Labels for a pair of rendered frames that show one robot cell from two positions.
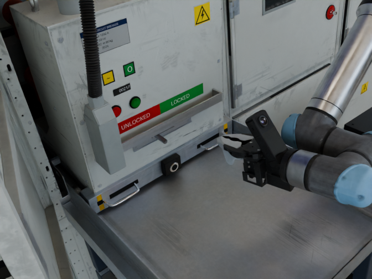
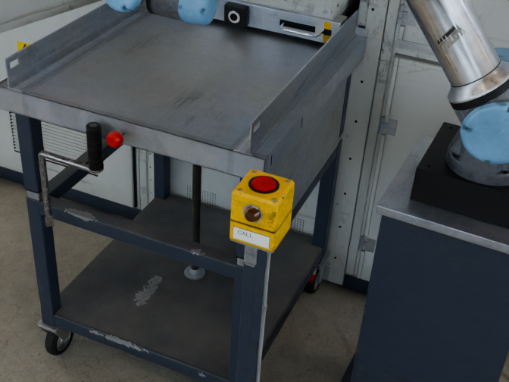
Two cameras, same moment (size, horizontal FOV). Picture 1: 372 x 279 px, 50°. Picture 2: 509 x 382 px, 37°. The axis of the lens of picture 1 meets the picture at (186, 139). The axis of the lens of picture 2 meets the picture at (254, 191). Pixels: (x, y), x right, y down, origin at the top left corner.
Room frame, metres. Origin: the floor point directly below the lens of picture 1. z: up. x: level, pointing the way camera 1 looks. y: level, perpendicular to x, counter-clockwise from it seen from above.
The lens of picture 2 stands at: (0.02, -1.52, 1.57)
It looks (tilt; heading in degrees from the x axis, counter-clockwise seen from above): 34 degrees down; 56
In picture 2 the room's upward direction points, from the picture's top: 4 degrees clockwise
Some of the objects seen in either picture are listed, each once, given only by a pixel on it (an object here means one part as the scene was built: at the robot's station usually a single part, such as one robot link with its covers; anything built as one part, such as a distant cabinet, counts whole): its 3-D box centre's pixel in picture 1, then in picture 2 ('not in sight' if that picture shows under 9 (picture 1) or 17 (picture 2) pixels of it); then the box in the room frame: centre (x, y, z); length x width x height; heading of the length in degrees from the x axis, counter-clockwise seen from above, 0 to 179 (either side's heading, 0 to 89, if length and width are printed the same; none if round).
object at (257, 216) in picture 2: not in sight; (251, 215); (0.56, -0.71, 0.87); 0.03 x 0.01 x 0.03; 125
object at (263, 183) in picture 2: not in sight; (263, 186); (0.59, -0.68, 0.90); 0.04 x 0.04 x 0.02
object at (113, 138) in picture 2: not in sight; (117, 137); (0.51, -0.27, 0.80); 0.04 x 0.03 x 0.03; 35
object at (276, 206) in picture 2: not in sight; (261, 210); (0.59, -0.68, 0.85); 0.08 x 0.08 x 0.10; 35
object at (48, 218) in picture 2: not in sight; (70, 177); (0.44, -0.17, 0.66); 0.17 x 0.03 x 0.30; 124
